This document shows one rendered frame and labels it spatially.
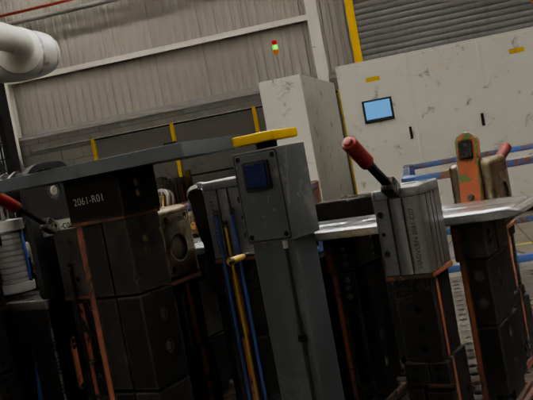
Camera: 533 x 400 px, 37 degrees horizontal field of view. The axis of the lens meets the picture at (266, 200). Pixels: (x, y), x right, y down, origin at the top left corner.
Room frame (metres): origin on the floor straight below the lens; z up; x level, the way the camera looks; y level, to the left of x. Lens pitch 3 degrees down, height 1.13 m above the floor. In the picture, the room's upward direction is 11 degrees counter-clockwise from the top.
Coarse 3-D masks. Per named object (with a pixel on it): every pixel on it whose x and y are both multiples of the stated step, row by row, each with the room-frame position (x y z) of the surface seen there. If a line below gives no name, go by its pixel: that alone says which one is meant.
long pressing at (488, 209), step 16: (448, 208) 1.25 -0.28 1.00; (464, 208) 1.23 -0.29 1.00; (480, 208) 1.17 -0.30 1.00; (496, 208) 1.10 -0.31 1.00; (512, 208) 1.11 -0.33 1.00; (528, 208) 1.15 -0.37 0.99; (320, 224) 1.38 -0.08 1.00; (336, 224) 1.34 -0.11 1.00; (352, 224) 1.28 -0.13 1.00; (368, 224) 1.20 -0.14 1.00; (448, 224) 1.13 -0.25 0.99
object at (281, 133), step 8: (288, 128) 0.98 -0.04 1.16; (296, 128) 1.00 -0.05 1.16; (248, 136) 0.97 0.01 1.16; (256, 136) 0.96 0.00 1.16; (264, 136) 0.96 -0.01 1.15; (272, 136) 0.95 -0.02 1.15; (280, 136) 0.96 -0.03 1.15; (288, 136) 0.98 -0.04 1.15; (296, 136) 1.00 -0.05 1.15; (240, 144) 0.97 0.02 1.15; (248, 144) 0.97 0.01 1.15; (256, 144) 0.99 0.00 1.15; (264, 144) 0.98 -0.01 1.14; (272, 144) 0.98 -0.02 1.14
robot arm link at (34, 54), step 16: (0, 32) 1.57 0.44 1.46; (16, 32) 1.63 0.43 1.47; (32, 32) 1.81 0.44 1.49; (0, 48) 1.61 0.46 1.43; (16, 48) 1.65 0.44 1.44; (32, 48) 1.72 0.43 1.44; (48, 48) 1.81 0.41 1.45; (0, 64) 1.75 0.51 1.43; (16, 64) 1.75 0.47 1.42; (32, 64) 1.77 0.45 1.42; (48, 64) 1.82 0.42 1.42; (0, 80) 1.80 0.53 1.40; (16, 80) 1.81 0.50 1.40
